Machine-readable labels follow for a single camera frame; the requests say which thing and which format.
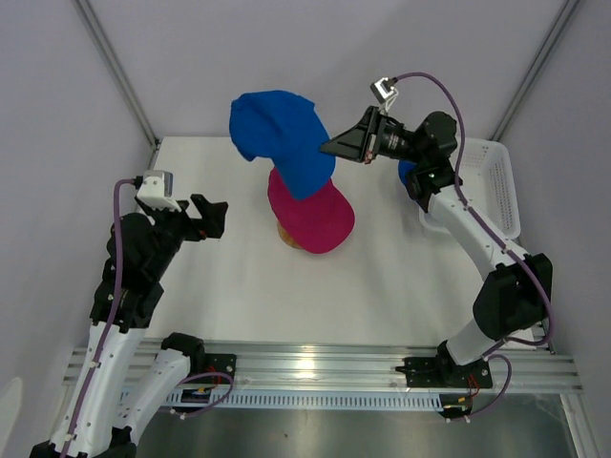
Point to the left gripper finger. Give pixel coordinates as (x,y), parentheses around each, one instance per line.
(203,206)
(213,218)

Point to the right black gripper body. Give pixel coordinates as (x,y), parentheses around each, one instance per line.
(391,141)

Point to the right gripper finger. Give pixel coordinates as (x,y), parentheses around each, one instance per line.
(352,139)
(351,152)

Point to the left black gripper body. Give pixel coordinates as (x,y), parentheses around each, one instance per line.
(174,227)

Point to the blue cap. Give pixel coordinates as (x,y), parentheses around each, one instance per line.
(283,127)
(404,168)

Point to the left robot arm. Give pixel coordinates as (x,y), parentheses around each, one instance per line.
(100,421)

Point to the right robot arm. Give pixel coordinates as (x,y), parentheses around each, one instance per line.
(516,289)

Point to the wooden hat stand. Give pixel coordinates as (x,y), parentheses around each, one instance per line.
(287,238)

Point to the white plastic basket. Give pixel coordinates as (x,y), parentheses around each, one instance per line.
(488,182)

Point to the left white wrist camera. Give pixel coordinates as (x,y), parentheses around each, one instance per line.
(155,191)

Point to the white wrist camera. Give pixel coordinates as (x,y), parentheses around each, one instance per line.
(155,191)
(385,93)

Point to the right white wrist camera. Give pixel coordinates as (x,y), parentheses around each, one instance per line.
(385,93)

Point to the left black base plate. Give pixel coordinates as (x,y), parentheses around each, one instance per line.
(223,364)

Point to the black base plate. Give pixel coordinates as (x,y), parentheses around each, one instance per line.
(223,364)
(442,372)

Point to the aluminium mounting rail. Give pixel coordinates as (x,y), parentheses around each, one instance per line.
(334,367)

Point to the left frame post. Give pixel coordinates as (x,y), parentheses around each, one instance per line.
(86,12)

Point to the frame post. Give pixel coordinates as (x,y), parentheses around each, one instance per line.
(568,11)
(86,12)

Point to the right frame post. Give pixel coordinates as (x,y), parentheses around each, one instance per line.
(568,11)

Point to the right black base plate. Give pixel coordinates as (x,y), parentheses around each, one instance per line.
(442,372)

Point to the white slotted cable duct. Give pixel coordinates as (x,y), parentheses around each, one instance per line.
(183,398)

